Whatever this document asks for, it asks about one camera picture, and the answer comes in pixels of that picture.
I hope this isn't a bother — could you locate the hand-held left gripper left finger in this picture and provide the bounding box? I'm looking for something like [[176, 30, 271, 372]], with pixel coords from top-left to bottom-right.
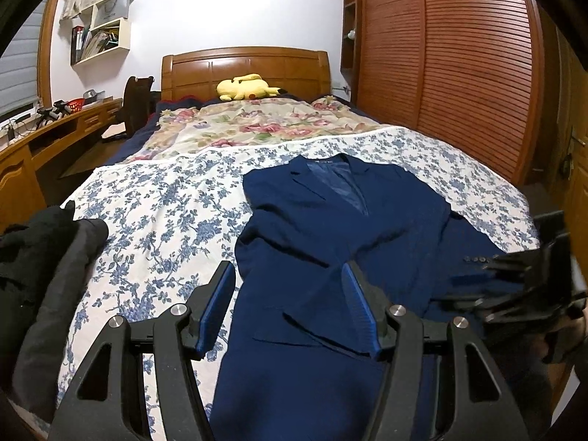
[[48, 261, 237, 441]]

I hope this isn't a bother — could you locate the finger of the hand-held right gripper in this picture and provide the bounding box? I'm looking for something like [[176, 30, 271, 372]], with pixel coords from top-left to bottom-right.
[[480, 250, 547, 282], [434, 285, 543, 323]]

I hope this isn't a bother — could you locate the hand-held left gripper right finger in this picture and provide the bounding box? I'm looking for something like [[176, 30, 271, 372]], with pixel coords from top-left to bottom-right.
[[342, 261, 524, 441]]

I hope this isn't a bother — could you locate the navy blue blazer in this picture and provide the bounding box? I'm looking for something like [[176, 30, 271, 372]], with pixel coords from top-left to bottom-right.
[[209, 154, 543, 441]]

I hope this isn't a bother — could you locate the wooden door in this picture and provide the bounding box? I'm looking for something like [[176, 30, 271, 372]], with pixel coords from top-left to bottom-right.
[[546, 23, 588, 249]]

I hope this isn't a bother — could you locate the blue floral bed sheet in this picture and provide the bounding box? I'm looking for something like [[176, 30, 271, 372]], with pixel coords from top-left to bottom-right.
[[55, 126, 543, 441]]

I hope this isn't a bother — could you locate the dark grey garment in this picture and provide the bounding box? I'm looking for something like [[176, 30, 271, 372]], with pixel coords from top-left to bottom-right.
[[9, 218, 111, 419]]

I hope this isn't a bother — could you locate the pink floral quilt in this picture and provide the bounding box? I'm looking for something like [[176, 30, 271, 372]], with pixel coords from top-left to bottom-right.
[[122, 94, 382, 164]]

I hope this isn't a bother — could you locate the wooden louvred wardrobe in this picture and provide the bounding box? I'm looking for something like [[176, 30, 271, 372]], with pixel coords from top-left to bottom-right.
[[341, 0, 552, 189]]

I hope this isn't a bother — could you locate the dark wooden chair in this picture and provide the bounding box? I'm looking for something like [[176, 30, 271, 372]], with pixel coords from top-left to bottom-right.
[[101, 76, 154, 141]]

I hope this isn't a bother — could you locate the yellow plush toy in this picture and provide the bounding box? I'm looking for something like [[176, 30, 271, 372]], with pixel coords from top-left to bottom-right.
[[216, 73, 288, 102]]

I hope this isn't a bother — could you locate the wooden desk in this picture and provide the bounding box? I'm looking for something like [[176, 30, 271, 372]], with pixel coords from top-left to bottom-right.
[[0, 96, 125, 235]]

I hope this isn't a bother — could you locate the wooden headboard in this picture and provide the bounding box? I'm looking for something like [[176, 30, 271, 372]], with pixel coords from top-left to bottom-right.
[[161, 47, 332, 102]]

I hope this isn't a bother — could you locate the black gadget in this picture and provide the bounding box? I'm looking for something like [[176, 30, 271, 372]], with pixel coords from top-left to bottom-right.
[[36, 100, 74, 125]]

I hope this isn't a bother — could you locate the stack of papers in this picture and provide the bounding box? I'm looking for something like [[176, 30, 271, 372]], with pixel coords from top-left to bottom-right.
[[85, 28, 121, 58]]

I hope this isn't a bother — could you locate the row of binders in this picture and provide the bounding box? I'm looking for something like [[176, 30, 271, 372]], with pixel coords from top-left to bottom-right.
[[70, 26, 87, 65]]

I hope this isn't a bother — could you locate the grey window blind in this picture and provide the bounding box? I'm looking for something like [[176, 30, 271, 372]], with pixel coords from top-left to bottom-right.
[[0, 2, 49, 120]]

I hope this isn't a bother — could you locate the grey paper bag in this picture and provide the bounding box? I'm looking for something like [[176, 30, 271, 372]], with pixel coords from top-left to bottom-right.
[[94, 0, 132, 26]]

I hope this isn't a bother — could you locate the white wall shelf unit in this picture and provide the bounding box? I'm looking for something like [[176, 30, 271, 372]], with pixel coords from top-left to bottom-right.
[[69, 0, 139, 66]]

